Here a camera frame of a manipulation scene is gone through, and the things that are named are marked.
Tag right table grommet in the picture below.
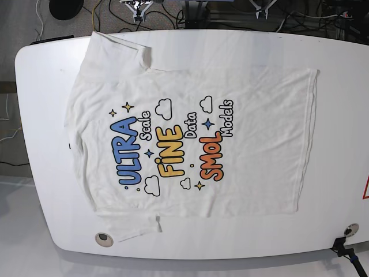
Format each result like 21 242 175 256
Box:
344 223 359 237

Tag left table grommet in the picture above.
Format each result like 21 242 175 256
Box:
95 233 114 248

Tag white printed T-shirt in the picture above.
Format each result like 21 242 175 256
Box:
65 32 319 242

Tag red warning sticker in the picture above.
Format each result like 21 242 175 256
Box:
362 177 369 200

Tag table grommet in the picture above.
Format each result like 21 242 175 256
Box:
95 233 114 248
344 223 359 237

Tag yellow cable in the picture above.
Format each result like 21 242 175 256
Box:
91 0 102 32

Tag white cable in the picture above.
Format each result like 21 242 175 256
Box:
35 0 44 41

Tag black table clamp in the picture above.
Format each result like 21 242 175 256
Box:
331 237 368 277

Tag round black stand base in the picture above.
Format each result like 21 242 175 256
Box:
49 0 84 21

